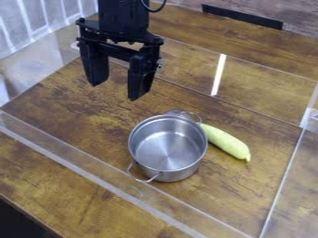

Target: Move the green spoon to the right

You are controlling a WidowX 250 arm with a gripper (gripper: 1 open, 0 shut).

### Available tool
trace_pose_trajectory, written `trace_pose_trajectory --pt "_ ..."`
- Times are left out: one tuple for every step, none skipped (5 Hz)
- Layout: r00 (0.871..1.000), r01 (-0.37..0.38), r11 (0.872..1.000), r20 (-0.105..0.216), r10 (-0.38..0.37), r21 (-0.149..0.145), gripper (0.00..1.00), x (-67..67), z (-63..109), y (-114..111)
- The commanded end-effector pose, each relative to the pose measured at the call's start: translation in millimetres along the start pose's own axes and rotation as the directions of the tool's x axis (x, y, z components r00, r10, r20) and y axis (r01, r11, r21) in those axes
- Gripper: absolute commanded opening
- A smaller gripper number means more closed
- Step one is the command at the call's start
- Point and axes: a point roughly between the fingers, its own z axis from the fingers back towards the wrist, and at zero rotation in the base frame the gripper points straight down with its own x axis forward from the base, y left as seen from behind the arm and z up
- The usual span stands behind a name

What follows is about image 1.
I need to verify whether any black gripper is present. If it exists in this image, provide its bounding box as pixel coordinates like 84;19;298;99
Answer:
76;18;164;100

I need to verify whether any stainless steel pot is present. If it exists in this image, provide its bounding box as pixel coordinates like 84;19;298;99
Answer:
127;110;207;183

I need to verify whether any green spoon handle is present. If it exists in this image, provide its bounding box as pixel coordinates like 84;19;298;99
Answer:
200;124;251;162

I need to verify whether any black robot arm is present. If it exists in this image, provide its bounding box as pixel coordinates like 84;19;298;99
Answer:
76;0;167;100

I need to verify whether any black bar on table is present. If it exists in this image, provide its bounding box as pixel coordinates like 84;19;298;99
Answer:
202;4;283;30

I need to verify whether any clear acrylic front barrier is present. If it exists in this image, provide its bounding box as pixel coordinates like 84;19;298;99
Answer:
0;110;251;238

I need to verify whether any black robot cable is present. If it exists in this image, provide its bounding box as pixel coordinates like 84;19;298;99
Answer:
139;0;168;14

